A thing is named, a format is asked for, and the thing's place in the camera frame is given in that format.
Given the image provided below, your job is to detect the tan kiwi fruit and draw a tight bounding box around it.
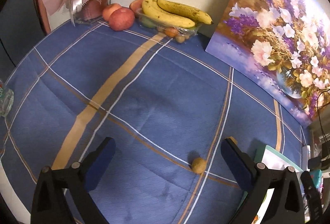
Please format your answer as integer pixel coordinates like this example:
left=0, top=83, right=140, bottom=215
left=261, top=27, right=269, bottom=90
left=191, top=157, right=207, bottom=174

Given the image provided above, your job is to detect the teal toy box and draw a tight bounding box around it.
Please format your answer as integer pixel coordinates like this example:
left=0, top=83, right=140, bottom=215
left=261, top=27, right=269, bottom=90
left=310, top=169, right=323, bottom=193

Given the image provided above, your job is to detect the white tray with green rim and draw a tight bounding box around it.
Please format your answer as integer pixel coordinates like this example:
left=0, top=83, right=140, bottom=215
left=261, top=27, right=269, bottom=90
left=238, top=145, right=305, bottom=224

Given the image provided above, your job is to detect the white power strip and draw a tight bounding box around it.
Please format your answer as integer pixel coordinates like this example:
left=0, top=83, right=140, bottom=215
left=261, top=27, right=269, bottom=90
left=301, top=145, right=311, bottom=171

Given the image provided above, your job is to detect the blue plaid tablecloth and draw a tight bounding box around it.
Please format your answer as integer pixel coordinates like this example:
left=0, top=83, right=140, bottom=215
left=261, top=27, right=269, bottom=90
left=1, top=22, right=310, bottom=223

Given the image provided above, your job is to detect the flower painting canvas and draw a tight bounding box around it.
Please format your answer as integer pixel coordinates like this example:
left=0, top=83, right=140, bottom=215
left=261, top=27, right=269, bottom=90
left=206, top=0, right=329, bottom=126

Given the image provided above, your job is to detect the red apple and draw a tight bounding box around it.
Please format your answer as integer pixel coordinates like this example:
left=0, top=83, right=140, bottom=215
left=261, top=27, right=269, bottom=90
left=129, top=0, right=143, bottom=16
left=102, top=3, right=121, bottom=21
left=108, top=8, right=135, bottom=31

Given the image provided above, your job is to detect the clear plastic fruit container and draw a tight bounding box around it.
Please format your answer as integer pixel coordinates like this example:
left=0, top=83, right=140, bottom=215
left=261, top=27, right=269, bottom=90
left=135, top=8, right=202, bottom=43

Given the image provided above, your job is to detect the yellow banana bunch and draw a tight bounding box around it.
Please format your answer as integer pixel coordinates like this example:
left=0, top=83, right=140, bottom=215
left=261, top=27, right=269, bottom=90
left=141, top=0, right=213, bottom=29

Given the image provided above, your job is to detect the black cable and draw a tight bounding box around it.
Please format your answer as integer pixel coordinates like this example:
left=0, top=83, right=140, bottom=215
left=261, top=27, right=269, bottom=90
left=315, top=88, right=330, bottom=152

